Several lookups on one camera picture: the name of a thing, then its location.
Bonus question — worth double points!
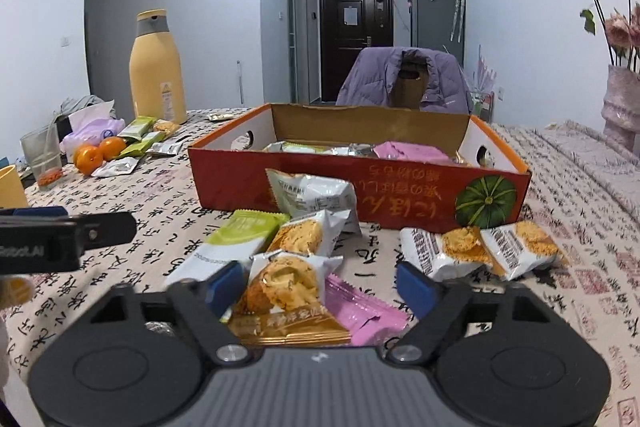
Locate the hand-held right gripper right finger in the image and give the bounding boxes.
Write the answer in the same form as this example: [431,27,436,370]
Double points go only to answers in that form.
[385,261,551,366]

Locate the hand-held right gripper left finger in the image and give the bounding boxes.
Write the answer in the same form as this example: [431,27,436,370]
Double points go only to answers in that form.
[89,259,254,366]

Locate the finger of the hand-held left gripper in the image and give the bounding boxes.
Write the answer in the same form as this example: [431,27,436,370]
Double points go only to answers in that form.
[0,211,137,253]
[12,206,69,218]

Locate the white pastry snack packet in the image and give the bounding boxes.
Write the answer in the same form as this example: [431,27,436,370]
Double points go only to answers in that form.
[266,208,352,258]
[400,227,494,282]
[480,222,562,281]

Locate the white cracker snack packet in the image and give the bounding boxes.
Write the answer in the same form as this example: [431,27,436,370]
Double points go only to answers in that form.
[240,251,346,319]

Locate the orange cardboard box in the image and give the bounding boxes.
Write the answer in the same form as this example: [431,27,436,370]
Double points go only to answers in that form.
[187,103,532,234]

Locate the yellow cup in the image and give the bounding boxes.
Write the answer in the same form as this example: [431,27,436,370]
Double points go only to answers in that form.
[0,164,29,208]

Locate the green white snack packet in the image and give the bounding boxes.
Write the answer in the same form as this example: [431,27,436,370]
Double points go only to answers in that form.
[164,209,292,289]

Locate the clear plastic cup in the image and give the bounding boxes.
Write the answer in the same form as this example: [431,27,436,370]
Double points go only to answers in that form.
[21,124,64,190]

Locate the pink snack packet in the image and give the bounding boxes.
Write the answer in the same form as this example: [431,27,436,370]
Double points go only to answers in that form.
[325,274,409,346]
[373,140,454,167]

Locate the orange fruit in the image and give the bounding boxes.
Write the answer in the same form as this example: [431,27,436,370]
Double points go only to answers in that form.
[99,136,127,160]
[74,146,104,176]

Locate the gold flat snack packet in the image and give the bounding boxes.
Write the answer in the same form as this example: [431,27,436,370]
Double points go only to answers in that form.
[229,311,352,346]

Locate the purple tissue pack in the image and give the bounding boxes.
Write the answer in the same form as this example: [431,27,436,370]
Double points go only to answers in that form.
[60,102,126,154]

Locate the pile of clothes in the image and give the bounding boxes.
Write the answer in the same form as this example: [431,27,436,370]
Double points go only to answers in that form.
[50,96,117,128]

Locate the orange pastry snack packet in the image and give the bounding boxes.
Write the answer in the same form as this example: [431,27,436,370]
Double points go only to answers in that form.
[152,119,181,140]

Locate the silver pastry snack packet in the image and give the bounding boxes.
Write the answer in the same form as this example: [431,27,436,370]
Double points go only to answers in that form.
[264,168,362,236]

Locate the silver green snack packet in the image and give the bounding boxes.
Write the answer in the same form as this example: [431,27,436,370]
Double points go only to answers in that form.
[262,140,327,154]

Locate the calligraphy print tablecloth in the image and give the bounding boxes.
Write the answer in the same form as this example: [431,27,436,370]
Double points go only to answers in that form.
[0,107,640,427]

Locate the yellow bottle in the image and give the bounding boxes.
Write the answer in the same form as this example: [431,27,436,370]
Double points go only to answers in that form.
[129,9,188,126]

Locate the wooden chair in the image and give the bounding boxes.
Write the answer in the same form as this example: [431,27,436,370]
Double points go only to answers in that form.
[390,61,432,110]

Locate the storage rack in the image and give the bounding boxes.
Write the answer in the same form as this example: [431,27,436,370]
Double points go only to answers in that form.
[470,88,497,118]

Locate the purple jacket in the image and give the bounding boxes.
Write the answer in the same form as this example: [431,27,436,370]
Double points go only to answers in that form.
[336,47,474,114]

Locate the pale patterned quilt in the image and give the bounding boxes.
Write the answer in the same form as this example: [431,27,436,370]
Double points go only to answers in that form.
[542,121,640,219]

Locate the dark brown door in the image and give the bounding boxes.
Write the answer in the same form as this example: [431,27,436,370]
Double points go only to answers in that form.
[320,0,394,106]

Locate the grey refrigerator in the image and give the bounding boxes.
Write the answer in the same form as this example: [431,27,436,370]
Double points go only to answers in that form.
[410,0,466,68]

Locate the pink textured vase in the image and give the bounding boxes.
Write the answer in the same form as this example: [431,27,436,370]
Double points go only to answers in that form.
[602,64,640,154]

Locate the folded umbrella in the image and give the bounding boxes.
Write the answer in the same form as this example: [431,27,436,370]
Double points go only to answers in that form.
[449,0,466,43]

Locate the dried pink roses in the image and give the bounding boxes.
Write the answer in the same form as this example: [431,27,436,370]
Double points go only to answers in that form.
[559,0,640,74]

